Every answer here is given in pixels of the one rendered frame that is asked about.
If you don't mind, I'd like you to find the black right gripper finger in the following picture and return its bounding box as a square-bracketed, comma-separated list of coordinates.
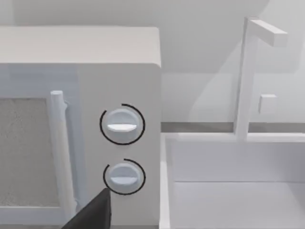
[61, 187, 112, 229]

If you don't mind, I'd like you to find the white microwave knob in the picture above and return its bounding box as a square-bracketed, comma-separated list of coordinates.
[106, 163, 144, 191]
[103, 108, 140, 142]

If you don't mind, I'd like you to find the microwave door with grey window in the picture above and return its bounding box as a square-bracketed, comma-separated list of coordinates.
[0, 63, 87, 227]

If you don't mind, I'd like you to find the white sink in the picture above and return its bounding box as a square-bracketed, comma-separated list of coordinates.
[159, 132, 305, 229]

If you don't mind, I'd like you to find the pale microwave oven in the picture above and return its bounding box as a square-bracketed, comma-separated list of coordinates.
[0, 26, 162, 229]

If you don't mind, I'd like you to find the tall white tap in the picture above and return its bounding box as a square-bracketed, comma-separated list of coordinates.
[234, 16, 288, 142]

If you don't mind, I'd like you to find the white microwave door handle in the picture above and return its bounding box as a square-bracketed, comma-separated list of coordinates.
[50, 90, 79, 227]

